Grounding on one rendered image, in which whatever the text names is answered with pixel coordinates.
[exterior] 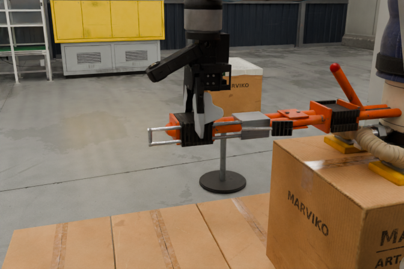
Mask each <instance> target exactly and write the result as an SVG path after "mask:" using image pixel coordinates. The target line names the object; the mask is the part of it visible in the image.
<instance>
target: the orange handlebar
mask: <svg viewBox="0 0 404 269"><path fill-rule="evenodd" d="M383 107H388V106H387V105H386V104H377V105H369V106H364V108H365V110H366V109H374V108H383ZM277 112H279V113H266V114H264V115H266V116H267V117H269V118H270V119H271V123H270V127H272V121H291V120H292V121H293V130H294V129H302V128H308V126H307V125H316V124H324V123H325V121H326V118H325V116H324V115H316V112H315V111H314V110H303V111H299V110H297V109H285V110H277ZM401 114H402V111H401V110H400V109H398V108H394V109H380V110H367V111H360V119H359V121H361V120H367V119H380V118H392V117H399V116H401ZM227 121H234V118H233V117H232V116H230V117H222V118H221V119H218V120H216V121H215V122H227ZM170 126H173V125H172V122H169V123H168V124H167V125H166V126H165V127H170ZM241 128H242V127H241V125H240V124H235V125H222V126H215V134H219V133H231V132H239V131H241ZM165 132H166V134H167V135H168V136H172V137H175V136H176V130H167V131H165Z"/></svg>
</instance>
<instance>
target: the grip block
mask: <svg viewBox="0 0 404 269"><path fill-rule="evenodd" d="M310 110H314V111H315V112H316V115H324V116H325V118H326V121H325V123H324V124H316V125H312V126H314V127H315V128H318V129H319V130H321V131H323V132H325V133H327V134H328V133H329V132H330V129H331V133H337V132H344V131H357V130H358V124H359V119H360V110H361V107H360V106H357V105H355V104H352V103H349V102H347V101H344V100H342V99H339V98H338V99H337V104H336V100H322V101H310Z"/></svg>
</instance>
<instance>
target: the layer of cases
mask: <svg viewBox="0 0 404 269"><path fill-rule="evenodd" d="M269 197H270V193H263V194H258V195H250V196H243V197H238V198H230V199H222V200H217V201H209V202H202V203H197V205H196V204H189V205H181V206H176V207H168V208H161V209H156V210H148V211H140V212H135V213H127V214H120V215H115V216H111V221H110V217H109V216H107V217H99V218H95V219H87V220H79V221H74V222H66V223H59V224H54V225H46V226H38V227H33V228H25V229H18V230H14V232H13V235H12V238H11V241H10V245H9V247H8V250H7V254H6V256H5V259H4V263H3V265H2V268H1V269H276V268H275V267H274V265H273V264H272V262H271V261H270V260H269V258H268V257H267V256H266V244H267V234H268V215H269ZM111 225H112V232H111ZM112 239H113V245H112ZM113 247H114V251H113ZM114 262H115V263H114Z"/></svg>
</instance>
